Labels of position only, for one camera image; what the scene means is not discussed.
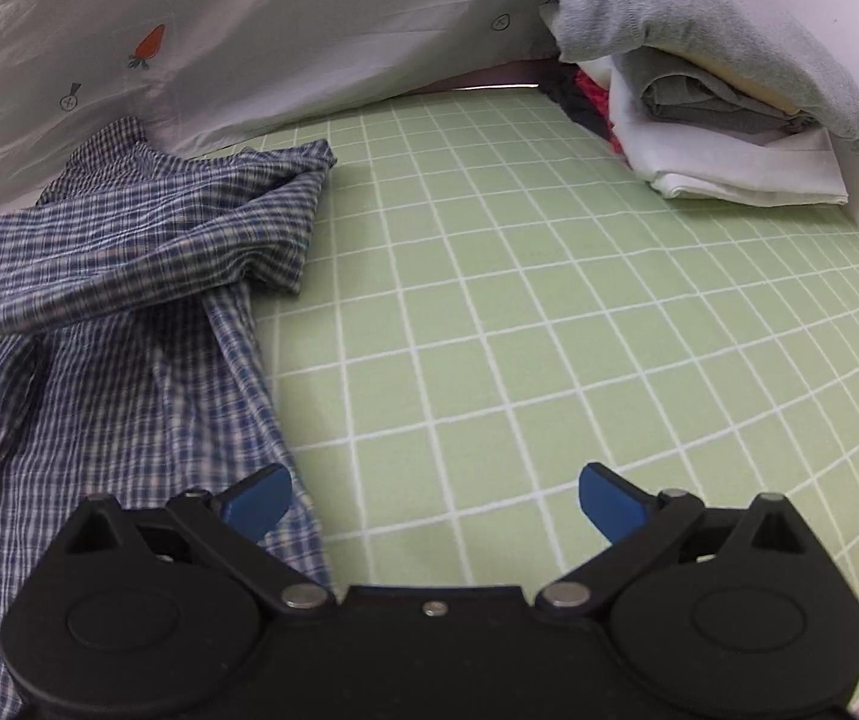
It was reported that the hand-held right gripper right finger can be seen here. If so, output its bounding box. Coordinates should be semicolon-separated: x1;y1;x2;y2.
535;463;824;610

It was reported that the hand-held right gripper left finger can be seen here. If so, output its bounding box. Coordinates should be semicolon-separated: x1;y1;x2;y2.
54;463;336;610

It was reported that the blue plaid shirt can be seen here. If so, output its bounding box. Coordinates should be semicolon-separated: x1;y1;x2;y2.
0;116;338;720

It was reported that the white folded cloth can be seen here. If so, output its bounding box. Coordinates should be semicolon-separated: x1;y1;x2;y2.
607;52;849;207

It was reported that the red and black garment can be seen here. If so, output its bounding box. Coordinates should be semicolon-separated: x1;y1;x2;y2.
541;60;629;166

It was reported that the dark grey folded garment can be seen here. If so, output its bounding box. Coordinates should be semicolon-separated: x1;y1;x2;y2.
639;52;801;137

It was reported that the pale yellow folded garment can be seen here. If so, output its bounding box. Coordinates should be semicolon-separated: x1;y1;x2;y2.
688;67;809;119

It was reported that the white carrot print sheet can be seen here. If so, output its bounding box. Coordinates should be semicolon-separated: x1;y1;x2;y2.
0;0;565;230

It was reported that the grey folded sweater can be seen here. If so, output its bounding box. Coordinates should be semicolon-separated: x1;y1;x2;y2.
520;0;859;156

